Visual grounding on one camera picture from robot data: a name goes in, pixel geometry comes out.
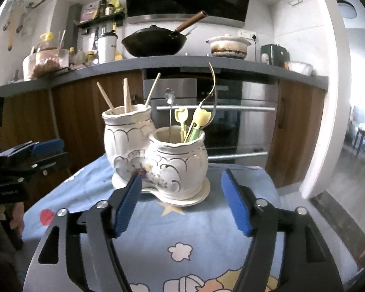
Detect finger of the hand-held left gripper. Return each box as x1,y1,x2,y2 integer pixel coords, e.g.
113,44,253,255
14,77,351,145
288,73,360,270
1,151,73,178
0,138,65,160

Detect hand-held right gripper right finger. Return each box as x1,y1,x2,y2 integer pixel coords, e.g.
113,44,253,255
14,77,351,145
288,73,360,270
220,169,344,292

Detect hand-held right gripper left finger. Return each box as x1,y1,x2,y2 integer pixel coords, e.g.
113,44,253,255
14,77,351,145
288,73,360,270
23,172,143,292

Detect white ceramic double utensil holder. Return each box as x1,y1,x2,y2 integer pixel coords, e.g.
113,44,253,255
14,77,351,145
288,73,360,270
102,104,211,207

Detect wooden spatula handle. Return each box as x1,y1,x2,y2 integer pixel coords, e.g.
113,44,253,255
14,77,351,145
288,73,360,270
122,78,132,114

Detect hanging kitchen utensils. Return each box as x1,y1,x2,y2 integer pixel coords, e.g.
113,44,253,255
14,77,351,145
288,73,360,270
2,1,35,52

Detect person's left hand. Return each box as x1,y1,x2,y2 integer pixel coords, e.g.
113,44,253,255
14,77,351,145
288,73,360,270
0,201,25,241

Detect wide wooden cabinet door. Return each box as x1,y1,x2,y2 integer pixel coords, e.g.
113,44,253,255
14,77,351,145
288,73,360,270
50,71,144,171

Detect blue printed blanket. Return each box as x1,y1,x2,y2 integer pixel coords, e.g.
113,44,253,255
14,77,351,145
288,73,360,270
21,154,358,292

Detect wooden chopstick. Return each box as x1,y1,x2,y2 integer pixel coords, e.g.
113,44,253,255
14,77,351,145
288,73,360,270
144,72,161,109
96,82,116,115

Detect clear food storage container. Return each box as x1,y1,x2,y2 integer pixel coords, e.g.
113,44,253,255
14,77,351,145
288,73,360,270
22,48,70,80

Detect yellow tulip-top plastic utensil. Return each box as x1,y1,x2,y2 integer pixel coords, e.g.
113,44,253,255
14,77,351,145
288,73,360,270
184,108,212,143

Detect narrow wooden cabinet door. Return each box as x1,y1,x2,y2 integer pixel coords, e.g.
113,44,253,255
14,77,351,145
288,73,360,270
265,79,327,190

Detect stainless steel oven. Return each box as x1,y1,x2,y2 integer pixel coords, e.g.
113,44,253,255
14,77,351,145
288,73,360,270
143,77,279,164

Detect curved metal utensil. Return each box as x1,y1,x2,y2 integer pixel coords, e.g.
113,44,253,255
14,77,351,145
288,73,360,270
196,62,217,127

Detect metal spoon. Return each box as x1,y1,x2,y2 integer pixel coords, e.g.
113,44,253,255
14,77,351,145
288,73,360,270
164,88,176,132

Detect white tumbler with dark lid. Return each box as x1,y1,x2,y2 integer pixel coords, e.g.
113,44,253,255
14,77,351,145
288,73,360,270
96,32,119,64

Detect yellow spatula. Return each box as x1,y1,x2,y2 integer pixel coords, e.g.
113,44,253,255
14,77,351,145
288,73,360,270
113,23,124,62

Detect pink packet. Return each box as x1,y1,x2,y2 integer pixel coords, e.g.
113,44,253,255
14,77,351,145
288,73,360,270
80,3,100,22

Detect grey countertop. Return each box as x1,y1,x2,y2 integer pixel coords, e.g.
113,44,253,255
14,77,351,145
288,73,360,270
0,55,329,98

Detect white stained casserole pot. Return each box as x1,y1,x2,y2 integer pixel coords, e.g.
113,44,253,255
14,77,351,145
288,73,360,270
206,34,253,59

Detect ceiling lamp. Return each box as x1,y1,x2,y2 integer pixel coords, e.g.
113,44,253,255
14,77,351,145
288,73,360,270
334,0,358,19

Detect metal oven handle bar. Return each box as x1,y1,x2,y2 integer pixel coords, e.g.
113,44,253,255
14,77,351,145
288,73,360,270
156,105,277,112
207,151,268,160

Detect black wall shelf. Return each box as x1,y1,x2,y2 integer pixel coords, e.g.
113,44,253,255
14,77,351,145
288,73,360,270
75,12,126,30

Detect black wok with wooden handle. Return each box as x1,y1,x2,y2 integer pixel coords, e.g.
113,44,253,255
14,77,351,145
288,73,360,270
121,10,208,58

